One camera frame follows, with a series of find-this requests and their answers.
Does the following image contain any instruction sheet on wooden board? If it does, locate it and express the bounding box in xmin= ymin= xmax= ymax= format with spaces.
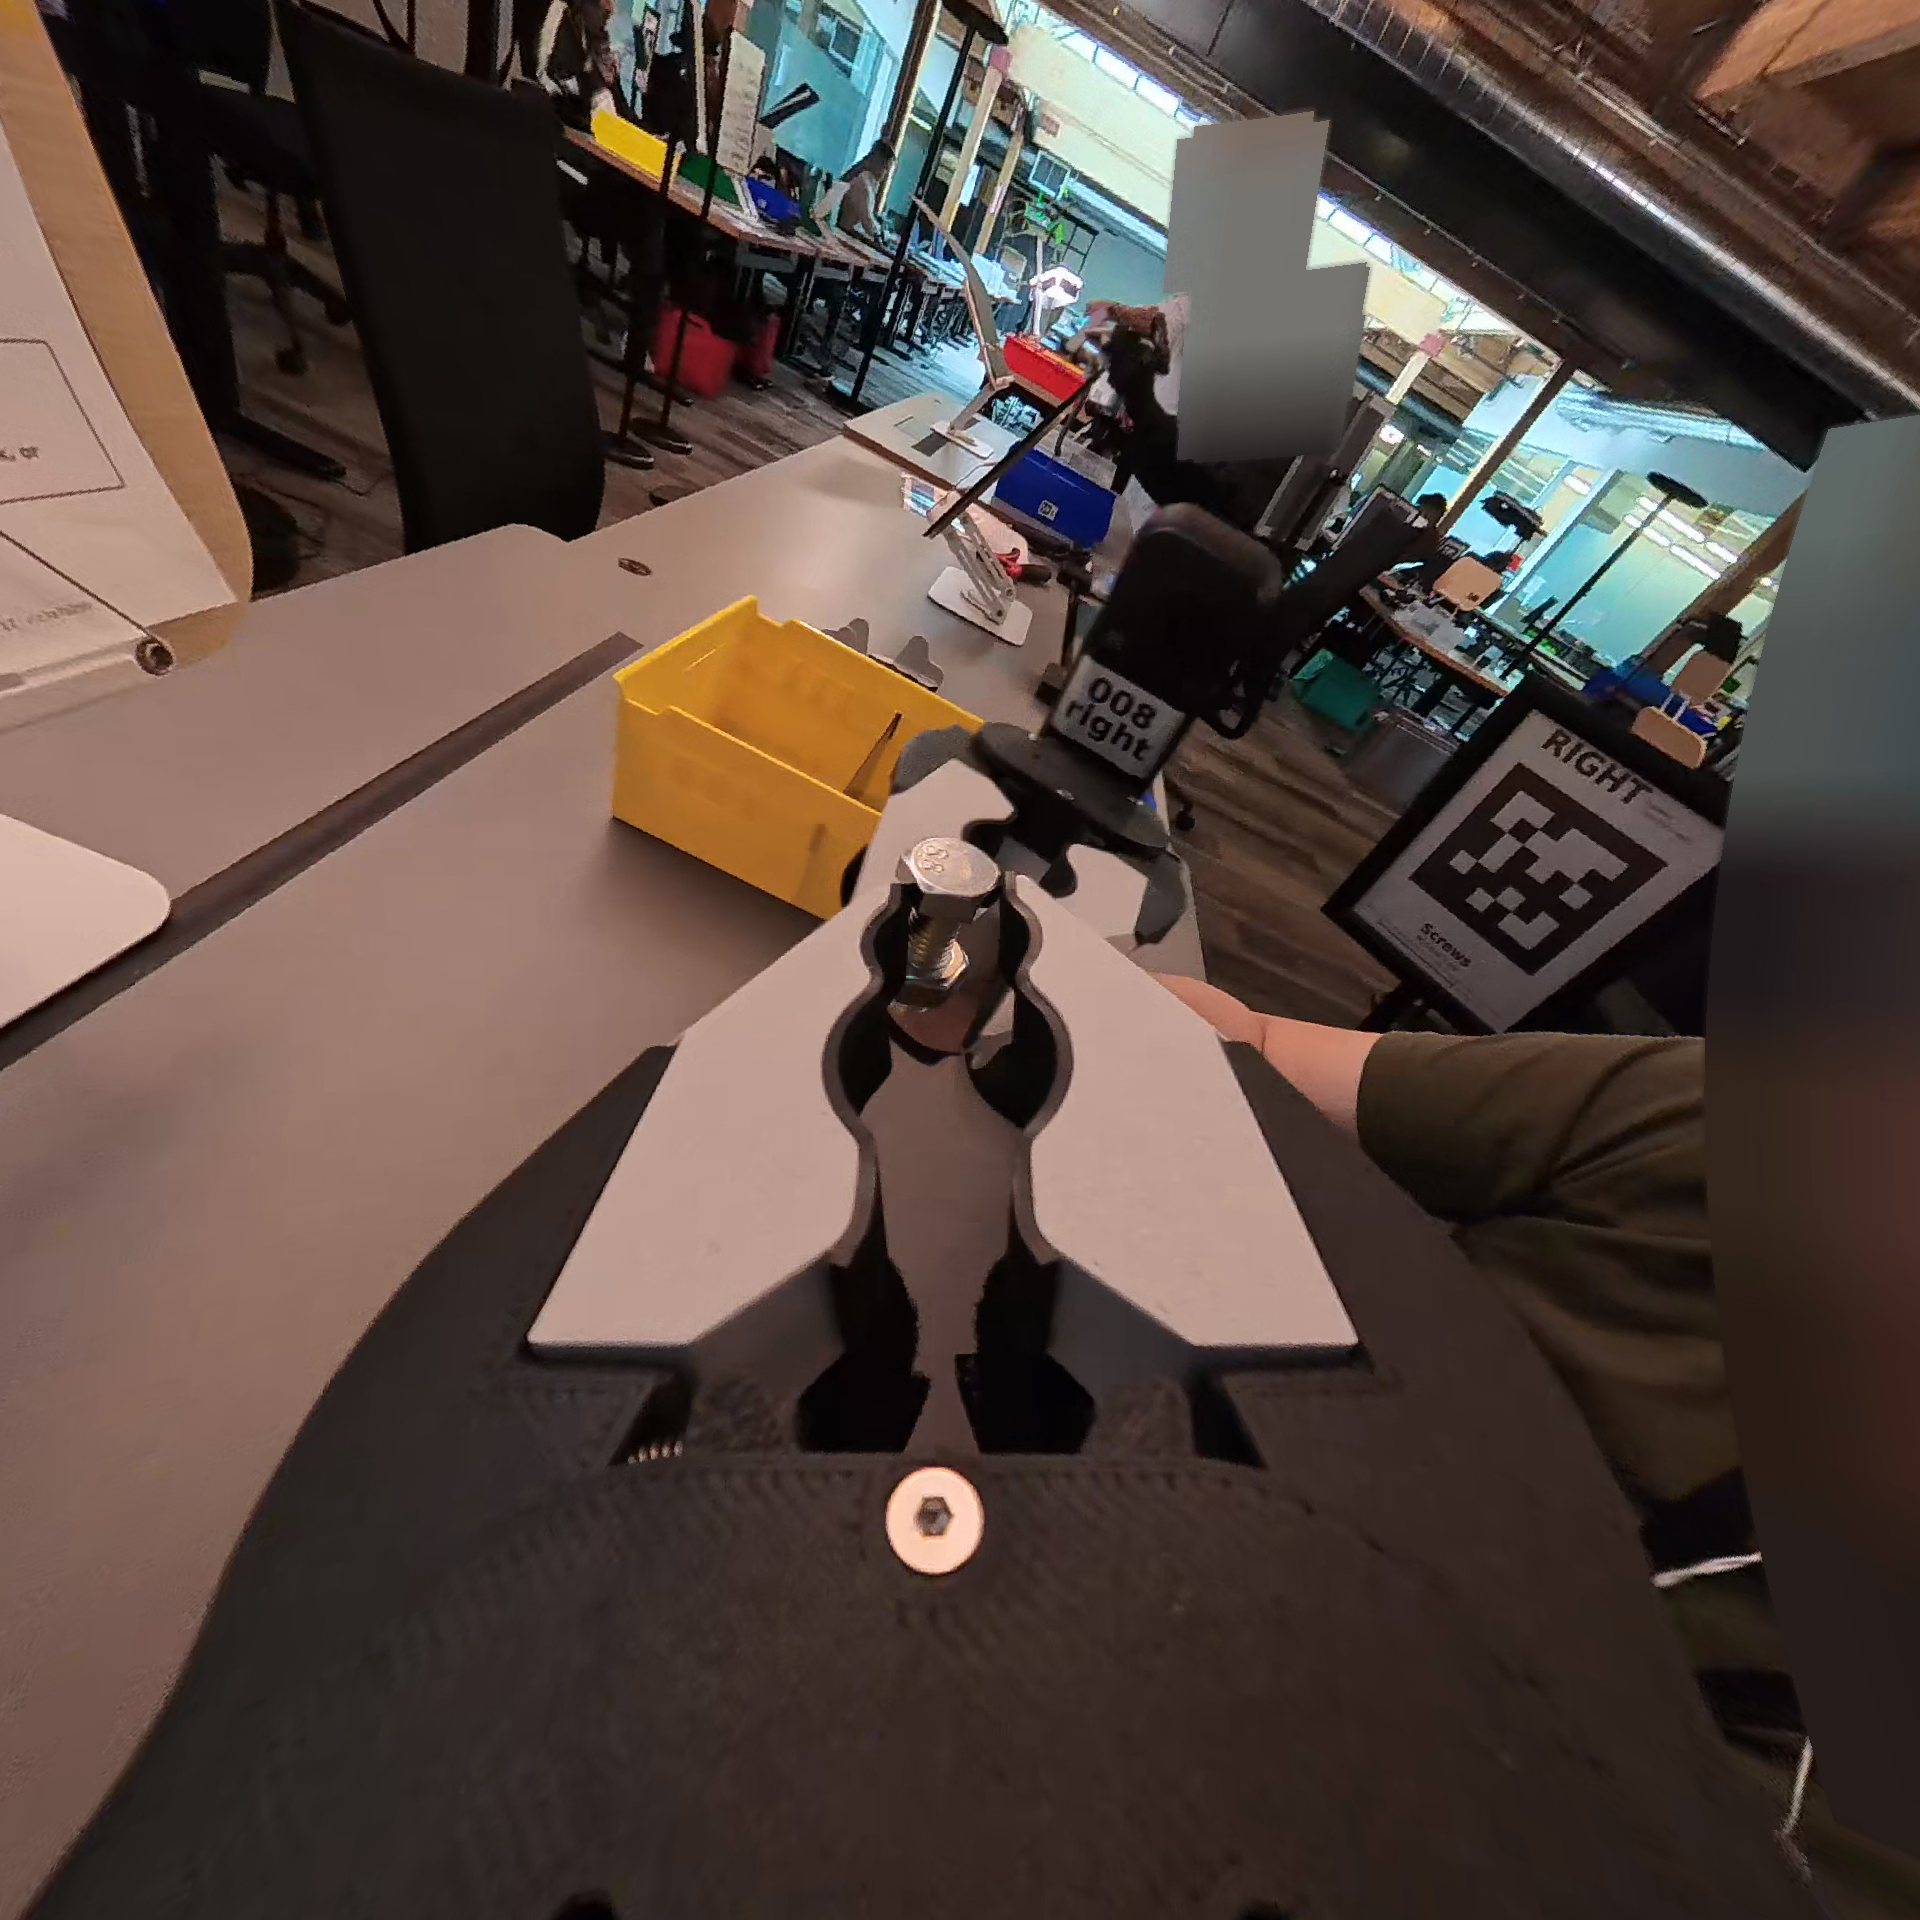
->
xmin=0 ymin=0 xmax=256 ymax=681

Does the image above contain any yellow bin with black divider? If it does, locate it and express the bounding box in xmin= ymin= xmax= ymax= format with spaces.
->
xmin=609 ymin=595 xmax=981 ymax=921

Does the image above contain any white tilted stand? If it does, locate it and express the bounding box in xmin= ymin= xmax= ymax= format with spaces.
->
xmin=901 ymin=468 xmax=1039 ymax=650

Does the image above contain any silver hex bolt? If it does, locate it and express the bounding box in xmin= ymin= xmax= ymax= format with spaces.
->
xmin=895 ymin=835 xmax=1004 ymax=994

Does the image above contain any silver hex nut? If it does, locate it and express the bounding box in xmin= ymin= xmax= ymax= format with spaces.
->
xmin=882 ymin=966 xmax=993 ymax=1056

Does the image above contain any black mesh office chair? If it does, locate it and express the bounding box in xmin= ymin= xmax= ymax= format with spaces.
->
xmin=276 ymin=0 xmax=607 ymax=558

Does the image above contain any wooden office desk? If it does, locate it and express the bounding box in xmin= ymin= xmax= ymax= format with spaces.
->
xmin=562 ymin=128 xmax=940 ymax=414

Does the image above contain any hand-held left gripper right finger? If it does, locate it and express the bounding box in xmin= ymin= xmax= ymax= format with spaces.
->
xmin=958 ymin=874 xmax=1365 ymax=1453

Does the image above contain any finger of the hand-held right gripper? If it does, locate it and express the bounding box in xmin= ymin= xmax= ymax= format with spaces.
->
xmin=862 ymin=761 xmax=1007 ymax=906
xmin=1036 ymin=852 xmax=1157 ymax=976

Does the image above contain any white drawstring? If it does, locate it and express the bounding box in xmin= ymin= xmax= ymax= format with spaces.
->
xmin=1650 ymin=1549 xmax=1820 ymax=1844

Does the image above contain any black stanchion post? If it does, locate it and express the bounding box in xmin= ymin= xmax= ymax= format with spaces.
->
xmin=626 ymin=195 xmax=698 ymax=466

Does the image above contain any red storage bin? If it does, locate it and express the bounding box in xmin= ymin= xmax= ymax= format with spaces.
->
xmin=649 ymin=297 xmax=783 ymax=403

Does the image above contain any framed black-white marker sign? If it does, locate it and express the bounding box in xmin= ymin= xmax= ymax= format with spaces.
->
xmin=1318 ymin=681 xmax=1729 ymax=1040

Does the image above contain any white metal stand base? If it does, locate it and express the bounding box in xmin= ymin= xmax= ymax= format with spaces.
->
xmin=0 ymin=814 xmax=174 ymax=1034
xmin=842 ymin=195 xmax=1024 ymax=492

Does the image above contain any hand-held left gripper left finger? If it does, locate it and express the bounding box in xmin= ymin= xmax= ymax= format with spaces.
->
xmin=526 ymin=882 xmax=927 ymax=1453

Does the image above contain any blue plastic tray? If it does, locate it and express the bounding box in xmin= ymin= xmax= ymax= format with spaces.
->
xmin=989 ymin=445 xmax=1122 ymax=545

